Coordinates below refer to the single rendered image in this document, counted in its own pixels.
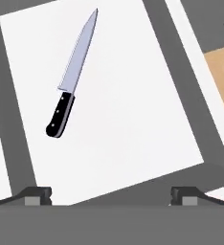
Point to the grey open drawer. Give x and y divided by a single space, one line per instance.
110 105

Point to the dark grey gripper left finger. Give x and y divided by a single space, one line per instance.
37 193

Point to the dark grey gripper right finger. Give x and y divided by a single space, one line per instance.
184 193

